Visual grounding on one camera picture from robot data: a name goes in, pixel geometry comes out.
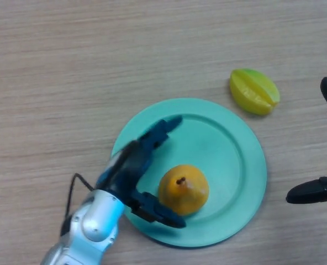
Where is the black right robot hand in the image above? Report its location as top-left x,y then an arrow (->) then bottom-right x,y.
286,43 -> 327,205

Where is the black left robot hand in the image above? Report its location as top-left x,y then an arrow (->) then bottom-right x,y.
96,115 -> 187,229

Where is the yellow orange pear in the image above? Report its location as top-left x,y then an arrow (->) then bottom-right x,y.
158,165 -> 210,216

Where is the green round plate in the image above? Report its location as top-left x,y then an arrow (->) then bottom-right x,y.
110,97 -> 268,246

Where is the yellow green starfruit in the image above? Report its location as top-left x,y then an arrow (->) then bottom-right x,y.
229,68 -> 280,116

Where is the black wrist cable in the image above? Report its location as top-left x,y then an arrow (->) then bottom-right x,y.
60,140 -> 140,238

